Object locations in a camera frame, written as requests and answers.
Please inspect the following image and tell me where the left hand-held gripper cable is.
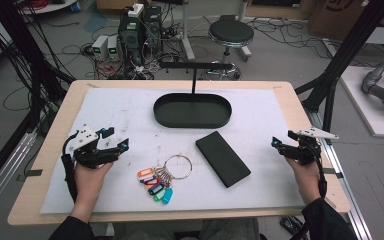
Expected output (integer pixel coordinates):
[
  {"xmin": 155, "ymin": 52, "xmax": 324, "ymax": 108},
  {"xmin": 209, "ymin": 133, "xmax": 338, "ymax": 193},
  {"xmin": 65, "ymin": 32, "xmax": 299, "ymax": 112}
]
[{"xmin": 61, "ymin": 130, "xmax": 80, "ymax": 203}]

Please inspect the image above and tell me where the key ring with coloured tags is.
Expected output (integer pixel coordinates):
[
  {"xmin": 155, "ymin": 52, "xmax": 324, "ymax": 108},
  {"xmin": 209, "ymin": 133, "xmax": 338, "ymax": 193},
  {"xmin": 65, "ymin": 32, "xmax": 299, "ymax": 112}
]
[{"xmin": 136, "ymin": 154, "xmax": 194, "ymax": 206}]

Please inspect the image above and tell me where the black metal frame post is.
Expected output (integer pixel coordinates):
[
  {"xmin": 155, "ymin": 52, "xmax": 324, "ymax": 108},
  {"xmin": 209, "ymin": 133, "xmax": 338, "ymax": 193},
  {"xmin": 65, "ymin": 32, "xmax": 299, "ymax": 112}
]
[
  {"xmin": 0, "ymin": 0, "xmax": 76, "ymax": 138},
  {"xmin": 294, "ymin": 0, "xmax": 384, "ymax": 133}
]

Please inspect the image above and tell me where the white floor board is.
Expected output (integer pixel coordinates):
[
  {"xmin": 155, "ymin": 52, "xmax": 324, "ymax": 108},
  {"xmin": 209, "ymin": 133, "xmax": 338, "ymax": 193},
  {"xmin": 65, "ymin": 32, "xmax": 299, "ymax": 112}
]
[{"xmin": 339, "ymin": 65, "xmax": 384, "ymax": 140}]

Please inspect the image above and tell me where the black oval tray stand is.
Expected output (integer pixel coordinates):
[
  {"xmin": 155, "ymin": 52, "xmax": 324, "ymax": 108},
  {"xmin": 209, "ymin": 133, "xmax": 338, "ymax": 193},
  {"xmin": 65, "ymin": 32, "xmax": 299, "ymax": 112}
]
[{"xmin": 152, "ymin": 61, "xmax": 234, "ymax": 130}]

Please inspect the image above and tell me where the grey power supply unit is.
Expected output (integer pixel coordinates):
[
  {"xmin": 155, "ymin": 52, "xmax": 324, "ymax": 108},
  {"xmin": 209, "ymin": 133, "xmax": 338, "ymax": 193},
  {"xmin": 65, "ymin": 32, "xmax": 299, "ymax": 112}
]
[
  {"xmin": 106, "ymin": 35, "xmax": 121, "ymax": 62},
  {"xmin": 91, "ymin": 35, "xmax": 109, "ymax": 62}
]

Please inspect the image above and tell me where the black round stool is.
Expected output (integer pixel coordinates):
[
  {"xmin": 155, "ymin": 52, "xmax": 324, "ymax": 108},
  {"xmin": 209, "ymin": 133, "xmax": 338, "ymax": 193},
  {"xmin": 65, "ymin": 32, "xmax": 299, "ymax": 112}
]
[{"xmin": 203, "ymin": 18, "xmax": 255, "ymax": 81}]

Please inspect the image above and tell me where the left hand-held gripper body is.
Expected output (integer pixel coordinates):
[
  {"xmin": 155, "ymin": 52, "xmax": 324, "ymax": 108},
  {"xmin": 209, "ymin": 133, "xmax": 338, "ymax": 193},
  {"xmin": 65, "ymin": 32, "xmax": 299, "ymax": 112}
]
[{"xmin": 68, "ymin": 124, "xmax": 120, "ymax": 169}]

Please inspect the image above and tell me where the round white table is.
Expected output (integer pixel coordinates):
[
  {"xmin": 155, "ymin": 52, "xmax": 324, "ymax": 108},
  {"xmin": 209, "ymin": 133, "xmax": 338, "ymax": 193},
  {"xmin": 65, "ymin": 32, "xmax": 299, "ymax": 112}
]
[{"xmin": 19, "ymin": 0, "xmax": 78, "ymax": 15}]

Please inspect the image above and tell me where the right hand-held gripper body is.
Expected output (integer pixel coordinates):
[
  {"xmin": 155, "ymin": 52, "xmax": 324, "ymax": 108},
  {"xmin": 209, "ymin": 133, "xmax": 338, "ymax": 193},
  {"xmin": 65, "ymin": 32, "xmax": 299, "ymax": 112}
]
[{"xmin": 281, "ymin": 126, "xmax": 340, "ymax": 166}]

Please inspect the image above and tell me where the black device on floor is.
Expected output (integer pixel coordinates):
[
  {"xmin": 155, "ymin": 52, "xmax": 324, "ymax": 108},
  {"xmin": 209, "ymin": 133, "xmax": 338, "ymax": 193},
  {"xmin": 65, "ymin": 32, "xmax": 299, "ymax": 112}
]
[{"xmin": 279, "ymin": 215, "xmax": 304, "ymax": 236}]

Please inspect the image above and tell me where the white power strip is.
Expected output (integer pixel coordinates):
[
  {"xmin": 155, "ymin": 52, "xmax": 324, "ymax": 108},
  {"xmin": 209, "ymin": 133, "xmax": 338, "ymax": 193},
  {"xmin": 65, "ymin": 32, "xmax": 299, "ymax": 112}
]
[{"xmin": 127, "ymin": 3, "xmax": 145, "ymax": 18}]

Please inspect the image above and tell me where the aluminium rail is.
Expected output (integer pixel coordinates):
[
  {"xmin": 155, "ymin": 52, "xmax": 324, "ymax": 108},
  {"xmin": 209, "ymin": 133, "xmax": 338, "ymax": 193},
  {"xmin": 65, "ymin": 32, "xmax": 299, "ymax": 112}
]
[
  {"xmin": 0, "ymin": 129, "xmax": 39, "ymax": 223},
  {"xmin": 305, "ymin": 109, "xmax": 374, "ymax": 240}
]

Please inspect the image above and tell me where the black computer tower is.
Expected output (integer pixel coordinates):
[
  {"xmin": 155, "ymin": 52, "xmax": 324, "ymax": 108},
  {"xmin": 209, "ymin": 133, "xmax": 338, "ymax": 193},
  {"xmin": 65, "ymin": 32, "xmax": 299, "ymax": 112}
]
[{"xmin": 117, "ymin": 4, "xmax": 163, "ymax": 66}]

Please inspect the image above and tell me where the right hand-held gripper cable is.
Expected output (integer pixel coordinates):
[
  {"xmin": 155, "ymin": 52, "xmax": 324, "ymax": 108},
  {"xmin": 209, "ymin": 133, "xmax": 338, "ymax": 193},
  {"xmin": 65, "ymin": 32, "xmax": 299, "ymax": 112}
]
[{"xmin": 309, "ymin": 146, "xmax": 329, "ymax": 200}]

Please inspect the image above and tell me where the brown cardboard box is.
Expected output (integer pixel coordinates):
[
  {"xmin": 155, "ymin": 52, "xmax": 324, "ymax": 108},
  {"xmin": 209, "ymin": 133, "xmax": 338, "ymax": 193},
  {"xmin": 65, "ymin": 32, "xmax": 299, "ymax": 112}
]
[{"xmin": 307, "ymin": 0, "xmax": 384, "ymax": 42}]

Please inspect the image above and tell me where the person's left hand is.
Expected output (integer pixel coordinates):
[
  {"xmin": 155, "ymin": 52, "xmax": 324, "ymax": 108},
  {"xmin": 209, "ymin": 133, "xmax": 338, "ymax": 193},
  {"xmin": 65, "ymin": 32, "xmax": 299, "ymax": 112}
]
[{"xmin": 73, "ymin": 161, "xmax": 115, "ymax": 205}]

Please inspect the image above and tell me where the black rectangular case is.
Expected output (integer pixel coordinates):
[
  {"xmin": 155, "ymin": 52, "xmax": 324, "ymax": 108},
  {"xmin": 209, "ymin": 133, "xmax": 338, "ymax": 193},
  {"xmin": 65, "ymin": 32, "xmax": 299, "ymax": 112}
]
[{"xmin": 195, "ymin": 130, "xmax": 252, "ymax": 189}]

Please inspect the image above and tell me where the hand-held gripper cable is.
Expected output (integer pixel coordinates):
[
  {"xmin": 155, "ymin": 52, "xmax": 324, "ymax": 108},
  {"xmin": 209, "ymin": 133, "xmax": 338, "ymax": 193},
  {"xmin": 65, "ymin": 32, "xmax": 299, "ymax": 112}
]
[
  {"xmin": 309, "ymin": 146, "xmax": 329, "ymax": 200},
  {"xmin": 61, "ymin": 130, "xmax": 80, "ymax": 203}
]

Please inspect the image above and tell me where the person's right hand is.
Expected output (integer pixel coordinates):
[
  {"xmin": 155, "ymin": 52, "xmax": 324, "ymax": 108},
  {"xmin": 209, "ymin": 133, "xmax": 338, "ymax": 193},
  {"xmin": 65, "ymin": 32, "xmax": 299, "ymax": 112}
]
[{"xmin": 284, "ymin": 156, "xmax": 322, "ymax": 205}]

